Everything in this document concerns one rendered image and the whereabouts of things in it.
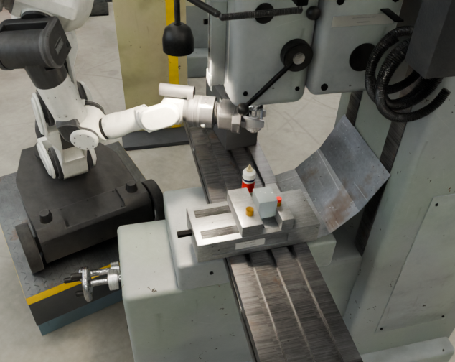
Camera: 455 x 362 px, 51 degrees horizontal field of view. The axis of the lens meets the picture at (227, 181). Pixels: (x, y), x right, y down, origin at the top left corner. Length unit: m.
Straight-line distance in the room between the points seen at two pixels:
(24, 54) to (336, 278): 1.17
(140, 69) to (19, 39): 1.91
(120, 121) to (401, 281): 1.04
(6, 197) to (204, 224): 1.34
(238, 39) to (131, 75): 2.09
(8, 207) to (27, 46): 1.26
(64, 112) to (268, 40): 0.58
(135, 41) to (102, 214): 1.39
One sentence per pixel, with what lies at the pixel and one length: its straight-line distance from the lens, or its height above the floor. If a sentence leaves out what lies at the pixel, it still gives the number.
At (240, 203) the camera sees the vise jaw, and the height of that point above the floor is 1.04.
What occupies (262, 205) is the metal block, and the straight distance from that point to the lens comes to 1.27.
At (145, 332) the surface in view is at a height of 0.53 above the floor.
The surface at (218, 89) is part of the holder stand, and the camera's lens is 1.64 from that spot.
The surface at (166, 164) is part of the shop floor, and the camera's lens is 3.09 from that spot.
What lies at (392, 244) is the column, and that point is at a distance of 1.53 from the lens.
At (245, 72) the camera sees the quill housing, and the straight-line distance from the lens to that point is 1.11.
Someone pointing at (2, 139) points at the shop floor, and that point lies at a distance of 3.56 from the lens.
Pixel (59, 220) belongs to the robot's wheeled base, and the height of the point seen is 0.61.
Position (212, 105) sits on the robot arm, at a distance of 1.28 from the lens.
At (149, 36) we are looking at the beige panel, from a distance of 3.03.
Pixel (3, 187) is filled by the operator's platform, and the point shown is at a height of 0.40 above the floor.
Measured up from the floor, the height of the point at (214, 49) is 1.44.
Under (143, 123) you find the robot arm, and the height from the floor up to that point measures 1.20.
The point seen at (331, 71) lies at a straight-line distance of 1.17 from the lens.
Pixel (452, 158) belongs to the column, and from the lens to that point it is 1.38.
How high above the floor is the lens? 1.93
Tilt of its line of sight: 41 degrees down
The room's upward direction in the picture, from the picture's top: 3 degrees clockwise
